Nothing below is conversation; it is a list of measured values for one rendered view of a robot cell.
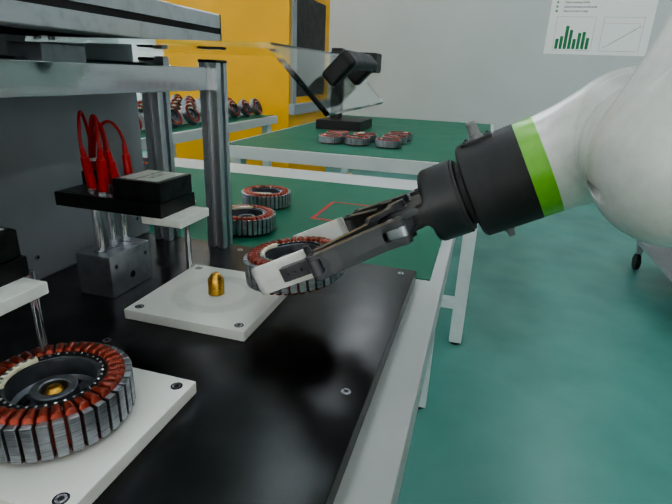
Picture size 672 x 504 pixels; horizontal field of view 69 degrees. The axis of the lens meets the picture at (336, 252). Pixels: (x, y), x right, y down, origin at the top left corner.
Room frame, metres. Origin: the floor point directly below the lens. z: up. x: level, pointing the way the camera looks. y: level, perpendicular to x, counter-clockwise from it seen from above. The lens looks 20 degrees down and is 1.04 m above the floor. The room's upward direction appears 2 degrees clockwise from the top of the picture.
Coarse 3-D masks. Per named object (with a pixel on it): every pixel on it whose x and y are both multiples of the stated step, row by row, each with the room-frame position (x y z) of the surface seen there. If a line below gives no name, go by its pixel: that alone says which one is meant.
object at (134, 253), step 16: (128, 240) 0.60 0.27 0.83; (144, 240) 0.61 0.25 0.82; (80, 256) 0.55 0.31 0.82; (96, 256) 0.55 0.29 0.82; (112, 256) 0.55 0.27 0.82; (128, 256) 0.57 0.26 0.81; (144, 256) 0.60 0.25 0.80; (80, 272) 0.55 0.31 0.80; (96, 272) 0.55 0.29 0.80; (112, 272) 0.54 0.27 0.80; (128, 272) 0.57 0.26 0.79; (144, 272) 0.60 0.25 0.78; (96, 288) 0.55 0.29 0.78; (112, 288) 0.54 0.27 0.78; (128, 288) 0.57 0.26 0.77
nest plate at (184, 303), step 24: (168, 288) 0.55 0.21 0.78; (192, 288) 0.56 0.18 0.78; (240, 288) 0.56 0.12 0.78; (144, 312) 0.49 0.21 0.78; (168, 312) 0.49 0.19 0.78; (192, 312) 0.49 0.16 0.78; (216, 312) 0.49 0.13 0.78; (240, 312) 0.50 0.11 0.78; (264, 312) 0.50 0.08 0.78; (240, 336) 0.45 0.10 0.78
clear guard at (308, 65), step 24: (120, 48) 0.64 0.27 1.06; (144, 48) 0.61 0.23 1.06; (168, 48) 0.57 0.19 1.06; (192, 48) 0.54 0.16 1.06; (216, 48) 0.52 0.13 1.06; (240, 48) 0.49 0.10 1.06; (264, 48) 0.47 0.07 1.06; (288, 48) 0.49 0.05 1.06; (288, 72) 0.46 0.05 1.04; (312, 72) 0.50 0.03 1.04; (312, 96) 0.45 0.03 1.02; (336, 96) 0.50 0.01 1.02; (360, 96) 0.59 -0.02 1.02
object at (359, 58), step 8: (344, 56) 0.51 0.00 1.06; (352, 56) 0.51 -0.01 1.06; (360, 56) 0.55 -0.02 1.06; (368, 56) 0.59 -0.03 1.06; (336, 64) 0.51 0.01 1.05; (344, 64) 0.51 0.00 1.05; (352, 64) 0.51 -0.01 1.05; (360, 64) 0.53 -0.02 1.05; (368, 64) 0.56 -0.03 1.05; (376, 64) 0.60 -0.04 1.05; (328, 72) 0.51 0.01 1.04; (336, 72) 0.51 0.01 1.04; (344, 72) 0.51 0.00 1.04; (352, 72) 0.60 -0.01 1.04; (360, 72) 0.60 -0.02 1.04; (368, 72) 0.60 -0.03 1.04; (328, 80) 0.51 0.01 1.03; (336, 80) 0.51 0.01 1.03; (352, 80) 0.60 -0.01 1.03; (360, 80) 0.60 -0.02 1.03
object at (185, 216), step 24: (72, 192) 0.56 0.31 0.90; (96, 192) 0.56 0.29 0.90; (120, 192) 0.54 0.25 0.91; (144, 192) 0.53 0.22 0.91; (168, 192) 0.54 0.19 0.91; (192, 192) 0.59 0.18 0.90; (96, 216) 0.56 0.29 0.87; (120, 216) 0.60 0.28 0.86; (144, 216) 0.53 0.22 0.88; (168, 216) 0.53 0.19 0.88; (192, 216) 0.54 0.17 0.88; (96, 240) 0.56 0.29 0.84
